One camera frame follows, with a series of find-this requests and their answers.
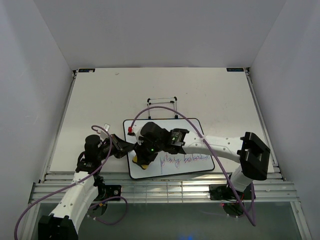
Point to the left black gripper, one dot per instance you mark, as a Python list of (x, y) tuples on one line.
[(121, 147)]

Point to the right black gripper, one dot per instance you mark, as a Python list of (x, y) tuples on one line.
[(143, 157)]

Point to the yellow black whiteboard eraser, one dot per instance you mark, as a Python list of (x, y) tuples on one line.
[(135, 160)]

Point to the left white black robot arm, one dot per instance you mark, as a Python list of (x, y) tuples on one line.
[(88, 191)]

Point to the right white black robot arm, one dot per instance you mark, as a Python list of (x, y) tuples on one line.
[(249, 151)]

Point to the left blue table label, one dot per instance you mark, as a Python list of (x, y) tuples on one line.
[(86, 70)]

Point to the blue table label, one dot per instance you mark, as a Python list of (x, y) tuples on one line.
[(86, 70), (234, 69)]

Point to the right blue table label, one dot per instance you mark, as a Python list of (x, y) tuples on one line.
[(234, 69)]

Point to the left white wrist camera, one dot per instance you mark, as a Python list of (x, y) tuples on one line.
[(103, 131)]

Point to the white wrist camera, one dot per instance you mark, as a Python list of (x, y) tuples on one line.
[(135, 131), (103, 131)]

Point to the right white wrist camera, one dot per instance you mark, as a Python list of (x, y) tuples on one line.
[(135, 131)]

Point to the black wire whiteboard stand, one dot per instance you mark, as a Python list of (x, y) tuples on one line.
[(162, 103)]

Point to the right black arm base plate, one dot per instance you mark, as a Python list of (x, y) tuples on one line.
[(224, 192)]

